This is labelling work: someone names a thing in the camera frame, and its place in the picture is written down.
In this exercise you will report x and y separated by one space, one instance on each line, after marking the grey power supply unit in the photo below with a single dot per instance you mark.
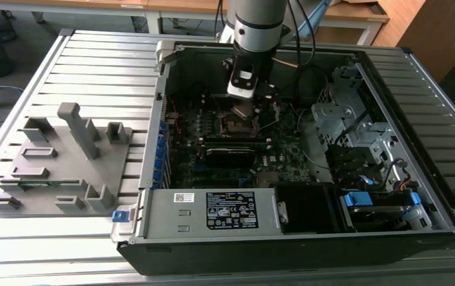
162 214

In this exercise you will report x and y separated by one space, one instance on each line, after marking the silver metal bracket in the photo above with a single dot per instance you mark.
326 114

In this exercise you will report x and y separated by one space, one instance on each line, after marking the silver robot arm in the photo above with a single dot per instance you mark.
256 18

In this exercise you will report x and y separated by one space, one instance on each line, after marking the green RAM stick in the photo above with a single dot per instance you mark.
234 145
40 184

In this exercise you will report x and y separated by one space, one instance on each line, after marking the silver screw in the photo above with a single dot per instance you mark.
346 111

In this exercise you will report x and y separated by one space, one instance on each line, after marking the blue case latch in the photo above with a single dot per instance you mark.
120 216

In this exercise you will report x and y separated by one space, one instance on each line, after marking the hard disk in blue carrier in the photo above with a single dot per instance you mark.
356 199

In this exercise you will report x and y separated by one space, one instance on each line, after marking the wooden desk white frame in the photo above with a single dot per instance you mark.
350 15
72 3

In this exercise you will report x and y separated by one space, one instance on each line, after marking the blue card retainer strip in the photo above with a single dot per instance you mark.
158 155

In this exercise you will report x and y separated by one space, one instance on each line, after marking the grey parts rack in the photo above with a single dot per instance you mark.
72 184

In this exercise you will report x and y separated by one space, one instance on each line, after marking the black PC case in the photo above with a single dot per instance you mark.
250 259

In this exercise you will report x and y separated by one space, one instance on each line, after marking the silver metal drive cage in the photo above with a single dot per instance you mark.
373 140

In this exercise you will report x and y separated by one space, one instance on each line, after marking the black graphics card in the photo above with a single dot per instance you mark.
229 158

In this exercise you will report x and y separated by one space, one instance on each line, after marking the green motherboard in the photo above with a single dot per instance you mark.
286 149

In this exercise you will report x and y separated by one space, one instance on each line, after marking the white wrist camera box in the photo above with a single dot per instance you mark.
242 86

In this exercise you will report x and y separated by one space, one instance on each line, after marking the chipset heatsink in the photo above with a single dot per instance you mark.
268 177

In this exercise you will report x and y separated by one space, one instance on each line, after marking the CPU socket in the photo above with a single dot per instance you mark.
234 126

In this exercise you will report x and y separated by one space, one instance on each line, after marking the wooden cabinet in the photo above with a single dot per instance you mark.
429 29

